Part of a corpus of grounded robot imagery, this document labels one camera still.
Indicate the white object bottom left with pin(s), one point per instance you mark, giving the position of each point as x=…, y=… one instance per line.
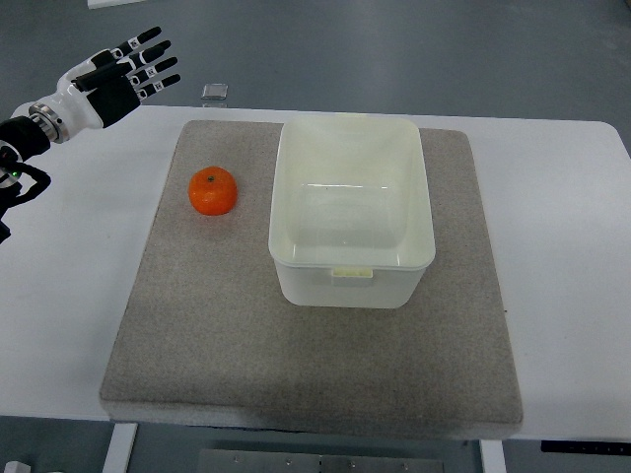
x=17, y=467

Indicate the white object top edge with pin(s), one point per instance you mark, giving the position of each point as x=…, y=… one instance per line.
x=98, y=4

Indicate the white table leg left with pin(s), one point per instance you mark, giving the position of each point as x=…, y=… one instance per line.
x=120, y=448

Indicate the white table leg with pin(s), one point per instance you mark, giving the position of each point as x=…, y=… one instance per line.
x=120, y=448
x=492, y=456

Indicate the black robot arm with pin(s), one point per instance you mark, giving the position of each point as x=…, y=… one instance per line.
x=22, y=138

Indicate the black table control panel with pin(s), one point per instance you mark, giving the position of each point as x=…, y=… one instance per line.
x=586, y=447

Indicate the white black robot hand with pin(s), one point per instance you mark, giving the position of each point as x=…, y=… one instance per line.
x=112, y=83

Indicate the grey felt mat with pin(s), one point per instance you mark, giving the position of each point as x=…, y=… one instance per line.
x=207, y=337

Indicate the orange fruit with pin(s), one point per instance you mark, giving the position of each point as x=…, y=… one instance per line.
x=212, y=191

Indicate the white table leg right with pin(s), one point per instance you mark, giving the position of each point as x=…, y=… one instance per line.
x=492, y=456

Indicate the small clear floor plate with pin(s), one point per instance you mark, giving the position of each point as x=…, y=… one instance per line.
x=214, y=92

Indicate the white plastic box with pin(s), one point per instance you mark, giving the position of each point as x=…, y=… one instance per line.
x=350, y=220

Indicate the grey metal base plate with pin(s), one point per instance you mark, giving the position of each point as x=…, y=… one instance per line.
x=222, y=460

